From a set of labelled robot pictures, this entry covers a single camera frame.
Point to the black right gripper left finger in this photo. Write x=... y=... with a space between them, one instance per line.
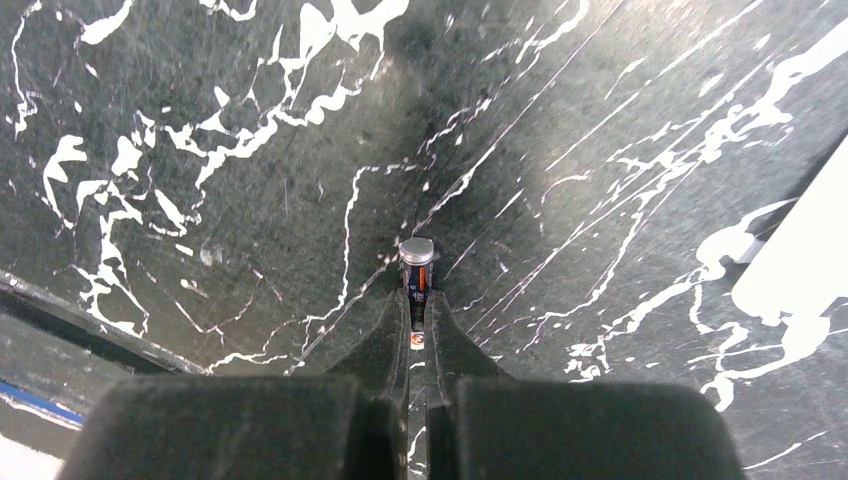
x=349 y=422

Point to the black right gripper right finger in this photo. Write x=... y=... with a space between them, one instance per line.
x=483 y=423

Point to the black battery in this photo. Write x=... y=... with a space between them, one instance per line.
x=416 y=256

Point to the white air conditioner remote control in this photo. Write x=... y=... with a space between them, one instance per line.
x=802 y=269

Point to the black front mounting rail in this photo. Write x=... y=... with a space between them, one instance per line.
x=57 y=360

